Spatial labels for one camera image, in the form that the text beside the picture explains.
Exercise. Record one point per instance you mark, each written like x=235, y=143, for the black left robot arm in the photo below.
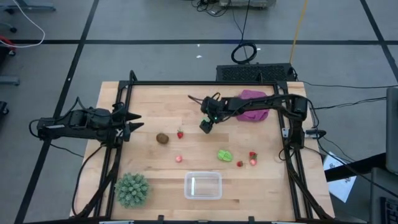
x=77, y=123

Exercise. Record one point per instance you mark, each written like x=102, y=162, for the brown kiwi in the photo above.
x=162, y=138

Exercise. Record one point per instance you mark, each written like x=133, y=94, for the black usb hub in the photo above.
x=315, y=134

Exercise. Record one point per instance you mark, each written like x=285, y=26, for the purple cloth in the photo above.
x=253, y=115

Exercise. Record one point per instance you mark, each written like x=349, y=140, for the white printed paper sheet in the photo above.
x=340, y=186

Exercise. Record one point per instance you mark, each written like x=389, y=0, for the black table clamp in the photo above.
x=251, y=219
x=160, y=219

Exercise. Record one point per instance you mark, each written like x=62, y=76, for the green ridged produce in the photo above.
x=224, y=155

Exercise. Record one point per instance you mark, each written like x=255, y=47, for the grey monitor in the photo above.
x=392, y=130

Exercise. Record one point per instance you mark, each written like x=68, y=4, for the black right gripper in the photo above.
x=214, y=109

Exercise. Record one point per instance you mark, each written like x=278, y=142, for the black aluminium table frame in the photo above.
x=202, y=83

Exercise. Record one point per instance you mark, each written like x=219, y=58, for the green artificial plant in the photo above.
x=132, y=190

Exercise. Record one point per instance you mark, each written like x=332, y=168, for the black vented computer case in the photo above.
x=255, y=73

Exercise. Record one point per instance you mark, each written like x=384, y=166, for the grey office chair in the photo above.
x=12, y=30

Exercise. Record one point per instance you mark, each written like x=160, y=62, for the light green produce piece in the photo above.
x=205, y=119

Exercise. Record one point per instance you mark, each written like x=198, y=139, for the red rolling stool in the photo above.
x=6, y=42

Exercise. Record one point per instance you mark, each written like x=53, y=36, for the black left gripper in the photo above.
x=119, y=124

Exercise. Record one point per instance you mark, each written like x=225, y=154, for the black desk beam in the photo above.
x=357, y=168

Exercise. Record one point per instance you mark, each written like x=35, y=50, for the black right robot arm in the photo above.
x=264, y=101

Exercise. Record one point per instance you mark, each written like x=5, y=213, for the clear plastic tupperware container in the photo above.
x=203, y=185

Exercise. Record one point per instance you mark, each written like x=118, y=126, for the white mounting bracket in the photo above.
x=285, y=132
x=118, y=132

